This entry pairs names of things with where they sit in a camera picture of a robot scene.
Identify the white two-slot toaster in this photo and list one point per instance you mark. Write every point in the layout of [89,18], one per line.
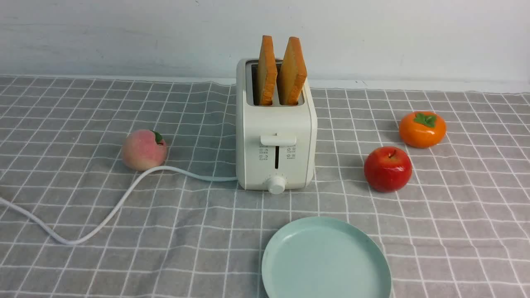
[276,144]

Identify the light green plate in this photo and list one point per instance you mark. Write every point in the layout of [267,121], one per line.
[324,257]

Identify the orange persimmon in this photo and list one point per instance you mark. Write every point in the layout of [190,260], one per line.
[422,129]

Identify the toast slice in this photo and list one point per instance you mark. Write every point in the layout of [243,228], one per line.
[293,73]
[266,73]

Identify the grey checked tablecloth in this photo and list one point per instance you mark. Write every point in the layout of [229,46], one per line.
[458,228]

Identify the red apple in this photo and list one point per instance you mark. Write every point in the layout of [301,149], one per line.
[387,169]

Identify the pink peach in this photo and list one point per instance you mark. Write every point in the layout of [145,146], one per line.
[144,149]

